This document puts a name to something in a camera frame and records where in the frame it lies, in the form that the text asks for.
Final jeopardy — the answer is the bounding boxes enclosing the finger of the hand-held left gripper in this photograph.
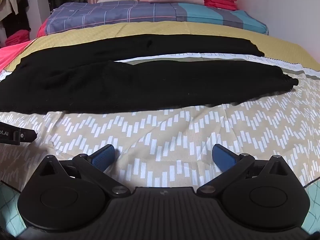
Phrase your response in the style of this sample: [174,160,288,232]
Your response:
[14,128,38,143]

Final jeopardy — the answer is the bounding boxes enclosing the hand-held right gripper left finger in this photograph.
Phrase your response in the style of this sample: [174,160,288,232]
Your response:
[35,144,131,197]

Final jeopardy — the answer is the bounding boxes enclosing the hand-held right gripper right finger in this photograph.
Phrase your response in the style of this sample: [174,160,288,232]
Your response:
[196,144,288,197]

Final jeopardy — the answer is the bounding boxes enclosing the black pants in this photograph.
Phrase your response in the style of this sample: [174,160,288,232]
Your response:
[0,34,299,114]

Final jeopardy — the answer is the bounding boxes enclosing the beige white-dashed blanket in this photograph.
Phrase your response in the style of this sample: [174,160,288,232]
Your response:
[0,54,320,196]

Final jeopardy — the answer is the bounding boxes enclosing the pink bed sheet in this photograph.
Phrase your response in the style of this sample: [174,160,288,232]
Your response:
[0,19,49,72]

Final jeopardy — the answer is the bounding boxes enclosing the pile of red clothes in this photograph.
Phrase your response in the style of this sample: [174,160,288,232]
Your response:
[4,29,31,47]

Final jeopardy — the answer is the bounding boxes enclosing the yellow blanket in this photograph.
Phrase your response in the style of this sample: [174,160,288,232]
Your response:
[5,21,320,72]

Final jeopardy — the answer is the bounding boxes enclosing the hanging clothes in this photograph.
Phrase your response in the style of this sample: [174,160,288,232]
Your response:
[0,0,31,38]

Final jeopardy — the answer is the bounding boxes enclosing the blue plaid quilt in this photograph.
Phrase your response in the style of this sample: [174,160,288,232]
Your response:
[46,1,269,36]

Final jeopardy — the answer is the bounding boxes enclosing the pink folded blanket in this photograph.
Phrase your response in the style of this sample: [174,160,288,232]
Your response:
[150,0,205,6]

